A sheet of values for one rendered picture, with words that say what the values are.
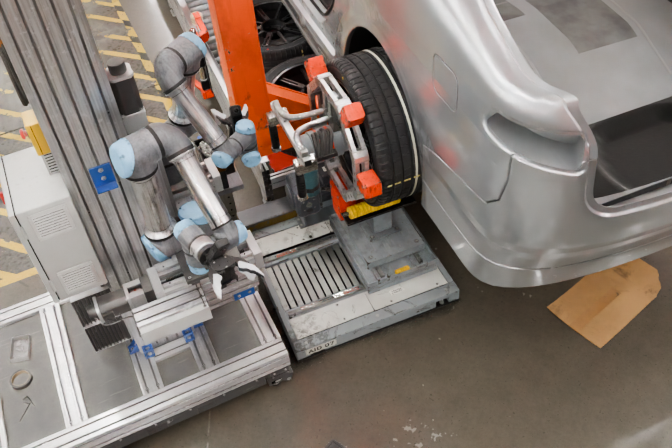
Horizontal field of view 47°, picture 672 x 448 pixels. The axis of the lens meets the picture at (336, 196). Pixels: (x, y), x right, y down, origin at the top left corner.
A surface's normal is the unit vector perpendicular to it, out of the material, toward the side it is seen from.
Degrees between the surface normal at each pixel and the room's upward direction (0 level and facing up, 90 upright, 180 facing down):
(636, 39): 22
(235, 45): 90
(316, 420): 0
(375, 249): 0
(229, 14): 90
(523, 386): 0
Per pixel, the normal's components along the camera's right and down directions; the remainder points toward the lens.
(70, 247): 0.42, 0.62
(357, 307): -0.07, -0.71
